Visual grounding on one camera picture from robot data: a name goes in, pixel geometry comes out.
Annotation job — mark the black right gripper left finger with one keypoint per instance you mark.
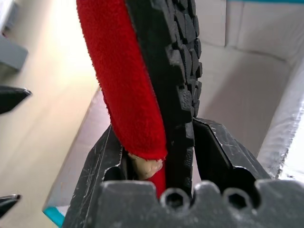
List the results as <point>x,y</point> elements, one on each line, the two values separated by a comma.
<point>91,171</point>

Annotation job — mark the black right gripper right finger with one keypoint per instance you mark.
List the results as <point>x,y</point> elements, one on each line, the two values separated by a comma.
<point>228,152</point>

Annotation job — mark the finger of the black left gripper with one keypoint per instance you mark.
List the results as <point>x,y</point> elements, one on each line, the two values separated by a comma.
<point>8,201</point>
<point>12,99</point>

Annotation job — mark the red slipper with black sole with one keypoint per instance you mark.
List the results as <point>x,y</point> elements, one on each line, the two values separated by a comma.
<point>123,71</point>

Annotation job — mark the white shoebox with teal outside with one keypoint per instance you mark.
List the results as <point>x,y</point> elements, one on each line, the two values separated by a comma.
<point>249,83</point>

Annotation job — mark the grey box-shaped object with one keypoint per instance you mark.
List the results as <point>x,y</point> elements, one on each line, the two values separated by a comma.
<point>10,54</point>

